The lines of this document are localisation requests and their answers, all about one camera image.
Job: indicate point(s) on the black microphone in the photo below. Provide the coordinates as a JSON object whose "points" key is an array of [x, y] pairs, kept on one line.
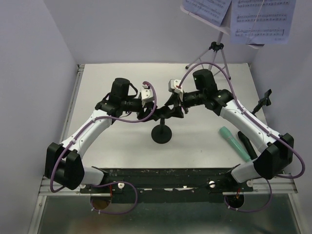
{"points": [[247, 144]]}

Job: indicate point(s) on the white music stand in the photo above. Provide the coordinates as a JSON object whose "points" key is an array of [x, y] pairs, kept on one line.
{"points": [[215, 46]]}

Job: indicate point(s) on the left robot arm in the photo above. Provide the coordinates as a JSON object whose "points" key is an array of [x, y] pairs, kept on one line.
{"points": [[125, 103]]}

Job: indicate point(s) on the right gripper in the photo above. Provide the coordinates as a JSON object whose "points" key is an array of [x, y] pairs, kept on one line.
{"points": [[176, 111]]}

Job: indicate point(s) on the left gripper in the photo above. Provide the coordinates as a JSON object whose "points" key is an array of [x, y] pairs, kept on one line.
{"points": [[142, 115]]}

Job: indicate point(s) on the black mic stand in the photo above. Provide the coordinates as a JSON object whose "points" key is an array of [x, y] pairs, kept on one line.
{"points": [[265, 101], [161, 133]]}

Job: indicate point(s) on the green microphone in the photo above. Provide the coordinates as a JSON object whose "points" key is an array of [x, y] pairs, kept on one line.
{"points": [[228, 136]]}

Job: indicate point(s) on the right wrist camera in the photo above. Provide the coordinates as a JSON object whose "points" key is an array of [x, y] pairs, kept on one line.
{"points": [[175, 87]]}

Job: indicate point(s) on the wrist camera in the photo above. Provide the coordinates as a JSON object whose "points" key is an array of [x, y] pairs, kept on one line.
{"points": [[146, 93], [175, 87]]}

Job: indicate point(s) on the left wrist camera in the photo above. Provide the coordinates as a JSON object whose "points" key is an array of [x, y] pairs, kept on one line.
{"points": [[146, 93]]}

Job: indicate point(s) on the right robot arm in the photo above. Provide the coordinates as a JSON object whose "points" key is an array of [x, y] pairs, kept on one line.
{"points": [[275, 149]]}

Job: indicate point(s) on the black mounting rail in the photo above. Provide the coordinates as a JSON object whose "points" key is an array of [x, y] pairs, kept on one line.
{"points": [[167, 185]]}

